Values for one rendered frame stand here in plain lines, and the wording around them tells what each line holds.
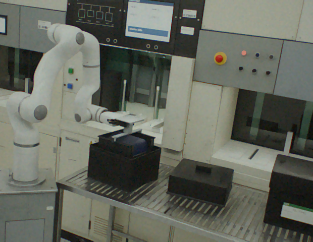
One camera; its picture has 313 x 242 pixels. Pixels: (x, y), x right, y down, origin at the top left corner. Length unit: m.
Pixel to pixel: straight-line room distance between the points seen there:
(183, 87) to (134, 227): 0.99
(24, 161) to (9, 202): 0.20
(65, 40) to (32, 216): 0.84
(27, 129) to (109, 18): 0.88
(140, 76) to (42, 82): 1.60
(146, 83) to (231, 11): 1.39
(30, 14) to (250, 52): 1.45
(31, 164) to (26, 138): 0.13
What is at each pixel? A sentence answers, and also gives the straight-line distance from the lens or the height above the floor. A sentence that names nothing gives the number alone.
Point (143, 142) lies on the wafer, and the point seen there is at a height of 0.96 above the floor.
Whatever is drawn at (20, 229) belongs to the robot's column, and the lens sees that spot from 2.09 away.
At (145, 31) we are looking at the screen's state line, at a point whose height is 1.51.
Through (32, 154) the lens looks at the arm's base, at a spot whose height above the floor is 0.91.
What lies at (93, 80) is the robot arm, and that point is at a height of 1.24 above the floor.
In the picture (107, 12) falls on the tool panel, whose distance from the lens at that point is 2.52.
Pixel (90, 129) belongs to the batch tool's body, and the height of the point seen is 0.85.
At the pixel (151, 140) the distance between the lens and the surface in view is 2.13.
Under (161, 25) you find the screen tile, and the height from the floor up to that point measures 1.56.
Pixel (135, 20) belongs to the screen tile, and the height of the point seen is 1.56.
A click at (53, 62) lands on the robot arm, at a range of 1.98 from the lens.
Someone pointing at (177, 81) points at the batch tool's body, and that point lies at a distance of 2.28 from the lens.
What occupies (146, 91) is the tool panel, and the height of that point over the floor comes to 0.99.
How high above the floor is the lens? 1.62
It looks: 15 degrees down
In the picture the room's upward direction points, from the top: 7 degrees clockwise
